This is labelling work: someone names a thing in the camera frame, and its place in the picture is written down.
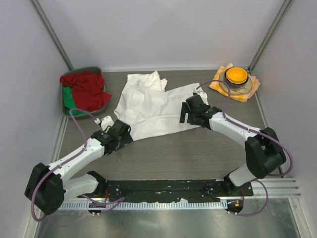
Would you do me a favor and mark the white t-shirt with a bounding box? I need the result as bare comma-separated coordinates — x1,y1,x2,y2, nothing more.
127,71,167,92
114,82,199,141

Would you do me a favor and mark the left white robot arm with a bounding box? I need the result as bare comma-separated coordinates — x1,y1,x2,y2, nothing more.
24,119,133,216

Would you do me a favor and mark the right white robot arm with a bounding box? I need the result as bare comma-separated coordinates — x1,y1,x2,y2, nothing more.
180,93,286,196

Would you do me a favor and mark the orange checked cloth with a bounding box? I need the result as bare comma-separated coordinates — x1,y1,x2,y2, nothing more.
209,63,260,103

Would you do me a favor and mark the beige ceramic plate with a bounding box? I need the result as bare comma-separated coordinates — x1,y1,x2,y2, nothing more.
219,72,252,95

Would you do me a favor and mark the folded white t-shirt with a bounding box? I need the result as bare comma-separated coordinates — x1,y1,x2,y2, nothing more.
127,71,167,92

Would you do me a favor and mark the orange bowl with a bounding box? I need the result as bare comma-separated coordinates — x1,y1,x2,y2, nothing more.
225,67,248,85

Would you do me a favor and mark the red t-shirt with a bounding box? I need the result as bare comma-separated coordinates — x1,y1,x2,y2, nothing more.
60,71,111,112

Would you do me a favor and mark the green t-shirt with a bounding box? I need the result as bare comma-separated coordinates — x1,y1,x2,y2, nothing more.
63,87,86,116

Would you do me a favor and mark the grey plastic bin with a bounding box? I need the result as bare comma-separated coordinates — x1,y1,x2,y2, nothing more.
60,66,107,118

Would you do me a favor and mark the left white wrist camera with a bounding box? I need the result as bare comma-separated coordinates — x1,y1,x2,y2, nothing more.
94,116,114,130

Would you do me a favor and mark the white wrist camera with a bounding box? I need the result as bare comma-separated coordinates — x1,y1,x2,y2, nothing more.
94,116,114,130
193,91,208,104

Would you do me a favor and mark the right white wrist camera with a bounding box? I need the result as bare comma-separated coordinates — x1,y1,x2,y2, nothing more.
193,91,208,104

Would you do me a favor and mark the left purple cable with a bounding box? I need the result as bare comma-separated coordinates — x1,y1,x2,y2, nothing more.
31,108,126,222

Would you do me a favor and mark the purple cable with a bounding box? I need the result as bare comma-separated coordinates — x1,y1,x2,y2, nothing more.
195,80,293,216
31,108,126,222

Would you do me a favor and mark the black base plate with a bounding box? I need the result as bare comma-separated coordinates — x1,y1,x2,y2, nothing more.
85,179,254,203

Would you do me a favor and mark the white slotted cable duct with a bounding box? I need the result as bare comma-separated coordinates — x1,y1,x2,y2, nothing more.
59,199,227,213

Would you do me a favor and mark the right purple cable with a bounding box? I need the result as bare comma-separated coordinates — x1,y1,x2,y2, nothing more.
195,80,293,216

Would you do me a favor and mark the aluminium frame rail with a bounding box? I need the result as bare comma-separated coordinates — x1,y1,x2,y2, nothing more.
59,178,303,200

